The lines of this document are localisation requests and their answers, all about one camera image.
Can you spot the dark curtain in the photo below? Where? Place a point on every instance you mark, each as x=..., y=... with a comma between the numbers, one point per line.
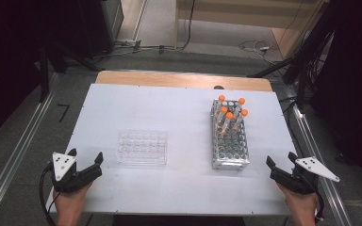
x=6, y=62
x=355, y=94

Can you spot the metal test tube rack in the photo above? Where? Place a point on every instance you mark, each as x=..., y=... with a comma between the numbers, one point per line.
x=232, y=150

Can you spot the person's right hand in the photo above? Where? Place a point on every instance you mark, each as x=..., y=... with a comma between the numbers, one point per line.
x=300, y=205

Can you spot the clear plastic tube rack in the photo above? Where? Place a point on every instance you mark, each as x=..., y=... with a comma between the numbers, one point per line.
x=141, y=147

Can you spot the person's left hand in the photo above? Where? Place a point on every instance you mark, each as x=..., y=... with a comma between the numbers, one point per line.
x=70, y=205

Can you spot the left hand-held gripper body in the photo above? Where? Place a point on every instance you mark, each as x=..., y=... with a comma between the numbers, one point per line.
x=63, y=164

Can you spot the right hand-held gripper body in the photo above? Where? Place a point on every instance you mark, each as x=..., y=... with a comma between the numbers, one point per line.
x=314, y=166

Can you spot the light wooden cabinet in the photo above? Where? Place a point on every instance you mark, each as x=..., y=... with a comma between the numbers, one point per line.
x=248, y=14

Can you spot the dark table grommet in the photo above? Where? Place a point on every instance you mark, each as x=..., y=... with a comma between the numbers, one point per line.
x=219, y=87

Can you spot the black metal stand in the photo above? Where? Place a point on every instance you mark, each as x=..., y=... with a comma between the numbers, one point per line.
x=44, y=78
x=301, y=91

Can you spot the aluminium floor rail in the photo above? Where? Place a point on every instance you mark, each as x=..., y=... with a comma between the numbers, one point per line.
x=308, y=138
x=17, y=150

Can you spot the black cabinet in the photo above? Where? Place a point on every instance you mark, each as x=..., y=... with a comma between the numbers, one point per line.
x=97, y=25

